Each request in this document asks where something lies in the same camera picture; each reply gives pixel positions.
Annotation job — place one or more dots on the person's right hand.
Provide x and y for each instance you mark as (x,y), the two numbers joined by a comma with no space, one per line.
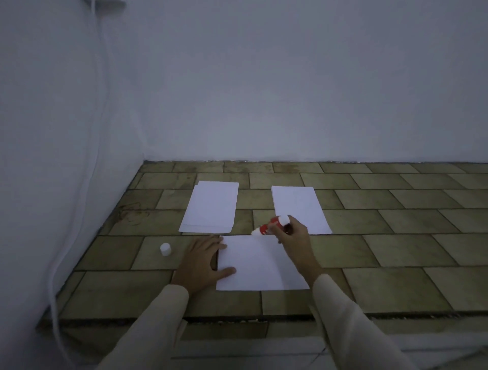
(299,247)

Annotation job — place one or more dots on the person's left hand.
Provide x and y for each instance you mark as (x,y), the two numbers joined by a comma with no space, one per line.
(198,267)

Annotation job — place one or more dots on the white glue stick cap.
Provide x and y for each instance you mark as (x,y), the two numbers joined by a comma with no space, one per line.
(165,249)

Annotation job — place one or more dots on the red and white glue stick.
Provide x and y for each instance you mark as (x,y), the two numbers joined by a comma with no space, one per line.
(264,229)

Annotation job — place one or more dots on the single white paper sheet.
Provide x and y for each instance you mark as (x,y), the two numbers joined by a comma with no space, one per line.
(259,267)

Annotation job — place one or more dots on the stack of white papers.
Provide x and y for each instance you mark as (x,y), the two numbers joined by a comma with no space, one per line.
(297,202)
(209,206)

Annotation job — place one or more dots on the person's right forearm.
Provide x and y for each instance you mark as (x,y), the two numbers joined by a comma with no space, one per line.
(354,331)

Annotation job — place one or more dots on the person's left forearm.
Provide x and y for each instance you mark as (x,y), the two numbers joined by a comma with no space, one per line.
(152,331)

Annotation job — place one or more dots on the white wall socket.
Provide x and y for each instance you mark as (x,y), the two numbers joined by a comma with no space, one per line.
(110,2)

